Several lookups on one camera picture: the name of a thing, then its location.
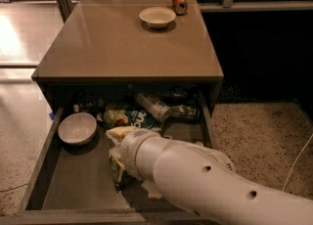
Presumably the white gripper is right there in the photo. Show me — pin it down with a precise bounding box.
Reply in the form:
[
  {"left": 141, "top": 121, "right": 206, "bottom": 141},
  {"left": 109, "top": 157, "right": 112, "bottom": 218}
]
[{"left": 106, "top": 126, "right": 159, "bottom": 180}]

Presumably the green jalapeno chip bag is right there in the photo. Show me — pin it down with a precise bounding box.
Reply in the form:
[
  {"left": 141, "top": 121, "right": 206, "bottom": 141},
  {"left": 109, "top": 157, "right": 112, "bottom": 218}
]
[{"left": 109, "top": 153, "right": 134, "bottom": 193}]

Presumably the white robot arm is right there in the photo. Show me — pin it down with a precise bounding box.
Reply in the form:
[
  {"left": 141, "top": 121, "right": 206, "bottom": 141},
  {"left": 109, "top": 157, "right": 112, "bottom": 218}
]
[{"left": 106, "top": 126, "right": 313, "bottom": 225}]

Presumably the green teal chip bag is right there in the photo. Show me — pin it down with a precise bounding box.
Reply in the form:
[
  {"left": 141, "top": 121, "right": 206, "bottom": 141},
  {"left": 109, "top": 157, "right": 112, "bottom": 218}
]
[{"left": 103, "top": 102, "right": 162, "bottom": 129}]

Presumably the white bowl in drawer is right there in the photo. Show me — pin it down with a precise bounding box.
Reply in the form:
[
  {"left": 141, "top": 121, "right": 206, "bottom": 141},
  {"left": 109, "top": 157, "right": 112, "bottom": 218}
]
[{"left": 58, "top": 112, "right": 97, "bottom": 146}]

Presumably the white bowl on counter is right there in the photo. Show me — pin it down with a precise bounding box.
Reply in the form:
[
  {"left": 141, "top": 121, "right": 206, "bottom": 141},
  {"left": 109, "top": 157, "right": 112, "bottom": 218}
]
[{"left": 139, "top": 7, "right": 176, "bottom": 28}]

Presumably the dark bottle back left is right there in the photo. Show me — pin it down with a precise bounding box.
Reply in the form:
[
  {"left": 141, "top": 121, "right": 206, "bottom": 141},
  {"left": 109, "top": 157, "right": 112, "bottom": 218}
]
[{"left": 72, "top": 90, "right": 105, "bottom": 113}]

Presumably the clear plastic water bottle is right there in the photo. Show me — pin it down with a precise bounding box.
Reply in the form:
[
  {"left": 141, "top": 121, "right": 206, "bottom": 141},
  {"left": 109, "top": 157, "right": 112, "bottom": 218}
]
[{"left": 135, "top": 92, "right": 170, "bottom": 122}]

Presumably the dark glass bottle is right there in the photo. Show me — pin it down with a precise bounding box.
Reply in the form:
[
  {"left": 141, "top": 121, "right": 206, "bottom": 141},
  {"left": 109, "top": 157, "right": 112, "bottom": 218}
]
[{"left": 171, "top": 105, "right": 200, "bottom": 121}]

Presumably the orange soda can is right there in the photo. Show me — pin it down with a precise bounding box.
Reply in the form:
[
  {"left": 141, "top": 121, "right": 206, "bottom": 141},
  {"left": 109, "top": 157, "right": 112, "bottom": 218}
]
[{"left": 172, "top": 0, "right": 188, "bottom": 15}]

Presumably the white cable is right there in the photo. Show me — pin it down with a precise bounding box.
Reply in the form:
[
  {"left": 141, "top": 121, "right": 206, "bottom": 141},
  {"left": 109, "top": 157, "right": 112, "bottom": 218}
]
[{"left": 282, "top": 133, "right": 313, "bottom": 193}]

